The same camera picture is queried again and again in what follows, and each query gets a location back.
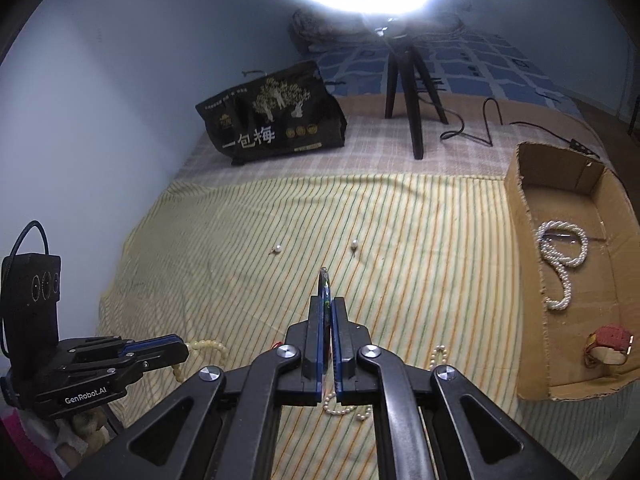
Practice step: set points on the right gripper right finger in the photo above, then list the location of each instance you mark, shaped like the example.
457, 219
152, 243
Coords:
344, 354

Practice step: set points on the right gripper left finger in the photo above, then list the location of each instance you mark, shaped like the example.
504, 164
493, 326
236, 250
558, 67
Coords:
316, 354

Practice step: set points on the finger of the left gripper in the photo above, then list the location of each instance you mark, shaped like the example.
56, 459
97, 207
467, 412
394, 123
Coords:
155, 359
171, 343

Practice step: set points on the yellow striped cloth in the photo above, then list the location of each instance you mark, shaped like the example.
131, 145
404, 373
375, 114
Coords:
437, 265

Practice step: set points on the black snack bag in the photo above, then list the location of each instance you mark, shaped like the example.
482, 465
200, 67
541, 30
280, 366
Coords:
283, 113

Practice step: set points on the checkered bed sheet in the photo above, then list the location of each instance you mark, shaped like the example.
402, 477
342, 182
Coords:
479, 140

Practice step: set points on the cardboard tray box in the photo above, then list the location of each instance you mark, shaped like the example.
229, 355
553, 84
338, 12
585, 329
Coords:
578, 239

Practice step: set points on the black tripod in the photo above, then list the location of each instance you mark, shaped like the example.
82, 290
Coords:
406, 64

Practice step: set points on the blue patterned blanket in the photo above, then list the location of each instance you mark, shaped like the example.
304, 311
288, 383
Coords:
474, 64

